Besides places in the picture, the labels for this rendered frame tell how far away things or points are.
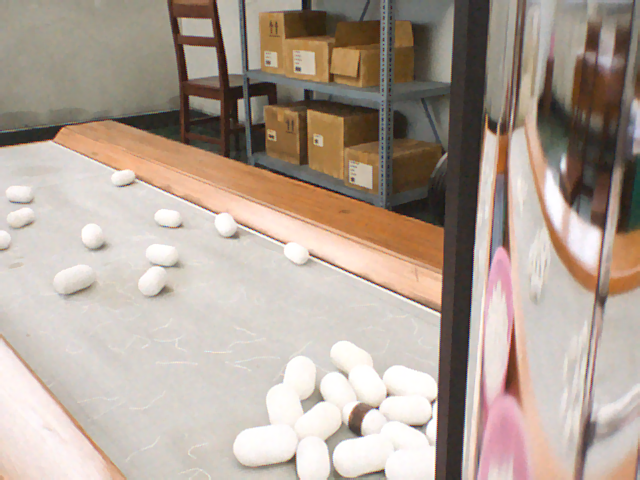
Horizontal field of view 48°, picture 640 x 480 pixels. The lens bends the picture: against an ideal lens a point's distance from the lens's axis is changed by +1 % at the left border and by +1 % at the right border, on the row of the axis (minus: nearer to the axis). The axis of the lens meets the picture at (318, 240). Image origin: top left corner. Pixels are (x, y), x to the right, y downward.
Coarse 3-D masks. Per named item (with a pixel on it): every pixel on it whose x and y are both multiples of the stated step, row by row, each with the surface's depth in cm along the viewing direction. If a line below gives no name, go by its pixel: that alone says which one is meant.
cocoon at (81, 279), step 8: (64, 272) 65; (72, 272) 65; (80, 272) 65; (88, 272) 66; (56, 280) 64; (64, 280) 64; (72, 280) 65; (80, 280) 65; (88, 280) 66; (56, 288) 65; (64, 288) 64; (72, 288) 65; (80, 288) 66
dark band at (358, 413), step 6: (354, 408) 44; (360, 408) 44; (366, 408) 44; (372, 408) 44; (354, 414) 44; (360, 414) 44; (366, 414) 44; (348, 420) 44; (354, 420) 44; (360, 420) 44; (348, 426) 44; (354, 426) 44; (360, 426) 44; (360, 432) 44
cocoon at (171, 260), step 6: (150, 246) 71; (156, 246) 71; (162, 246) 71; (168, 246) 71; (150, 252) 71; (156, 252) 71; (162, 252) 70; (168, 252) 70; (174, 252) 70; (150, 258) 71; (156, 258) 71; (162, 258) 70; (168, 258) 70; (174, 258) 70; (156, 264) 71; (162, 264) 71; (168, 264) 71; (174, 264) 71
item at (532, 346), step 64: (512, 0) 4; (576, 0) 3; (512, 64) 4; (576, 64) 4; (448, 128) 6; (512, 128) 4; (576, 128) 4; (448, 192) 6; (512, 192) 4; (576, 192) 4; (448, 256) 6; (512, 256) 4; (576, 256) 4; (448, 320) 6; (512, 320) 4; (576, 320) 4; (448, 384) 6; (512, 384) 4; (576, 384) 4; (448, 448) 6; (512, 448) 4; (576, 448) 4
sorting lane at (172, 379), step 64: (0, 192) 98; (64, 192) 97; (128, 192) 96; (0, 256) 75; (64, 256) 75; (128, 256) 74; (192, 256) 74; (256, 256) 73; (0, 320) 61; (64, 320) 61; (128, 320) 60; (192, 320) 60; (256, 320) 60; (320, 320) 59; (384, 320) 59; (64, 384) 51; (128, 384) 51; (192, 384) 51; (256, 384) 50; (128, 448) 44; (192, 448) 44
